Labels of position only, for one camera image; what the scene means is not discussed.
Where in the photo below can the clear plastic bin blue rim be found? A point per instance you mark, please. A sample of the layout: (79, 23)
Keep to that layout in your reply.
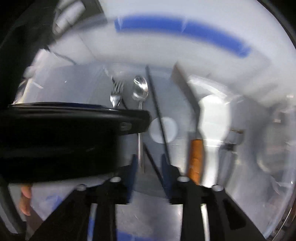
(219, 71)

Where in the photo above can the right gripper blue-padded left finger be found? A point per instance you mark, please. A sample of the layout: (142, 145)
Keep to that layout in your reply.
(70, 220)

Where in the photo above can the steel fork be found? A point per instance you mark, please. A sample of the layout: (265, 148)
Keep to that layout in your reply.
(116, 94)

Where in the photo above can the person's left hand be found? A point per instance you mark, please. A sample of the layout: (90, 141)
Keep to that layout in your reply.
(25, 199)

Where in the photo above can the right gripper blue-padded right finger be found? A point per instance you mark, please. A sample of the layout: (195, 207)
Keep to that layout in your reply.
(226, 220)

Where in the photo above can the black chopstick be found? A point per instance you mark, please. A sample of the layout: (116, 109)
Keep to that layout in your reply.
(156, 106)
(147, 181)

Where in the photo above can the white rice paddle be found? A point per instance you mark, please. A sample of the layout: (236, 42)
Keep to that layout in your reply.
(214, 125)

